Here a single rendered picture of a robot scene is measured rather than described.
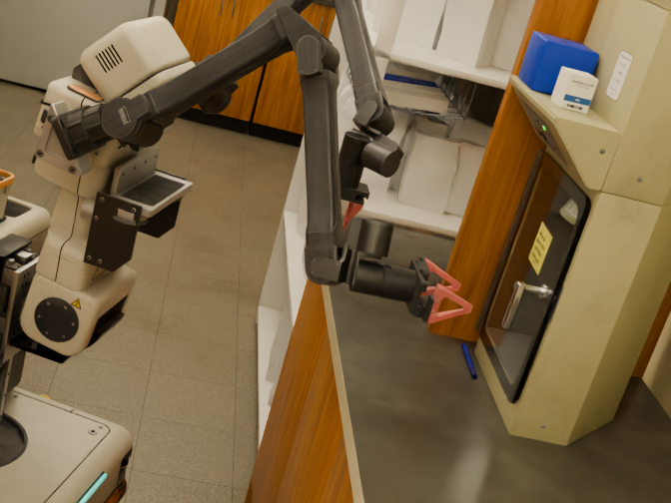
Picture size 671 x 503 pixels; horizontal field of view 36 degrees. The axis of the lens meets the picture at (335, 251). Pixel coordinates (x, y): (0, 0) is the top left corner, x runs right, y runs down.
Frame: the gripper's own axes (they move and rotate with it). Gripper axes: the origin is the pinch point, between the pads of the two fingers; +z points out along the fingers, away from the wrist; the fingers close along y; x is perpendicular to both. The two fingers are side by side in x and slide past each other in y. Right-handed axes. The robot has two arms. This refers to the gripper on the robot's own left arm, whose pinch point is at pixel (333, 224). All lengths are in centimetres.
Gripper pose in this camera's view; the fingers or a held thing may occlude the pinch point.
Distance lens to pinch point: 217.8
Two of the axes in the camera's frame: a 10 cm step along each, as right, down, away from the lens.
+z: -2.6, 9.0, 3.4
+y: 9.6, 2.2, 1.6
